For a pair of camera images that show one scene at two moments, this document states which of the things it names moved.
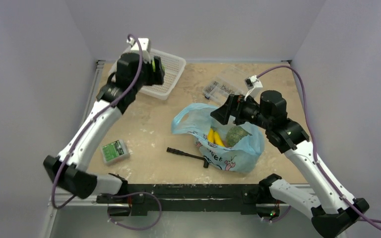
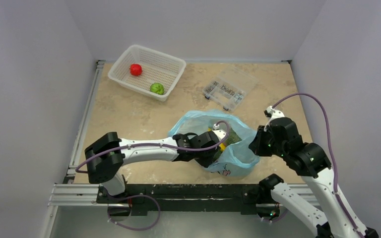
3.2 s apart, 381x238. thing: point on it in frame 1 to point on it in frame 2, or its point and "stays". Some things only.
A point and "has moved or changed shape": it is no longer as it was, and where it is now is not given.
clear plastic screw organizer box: x=230 y=82 stays
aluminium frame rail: x=73 y=201 stays
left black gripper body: x=148 y=74 to x=204 y=158
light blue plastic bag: x=195 y=120 has moved or changed shape
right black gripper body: x=232 y=109 to x=257 y=144
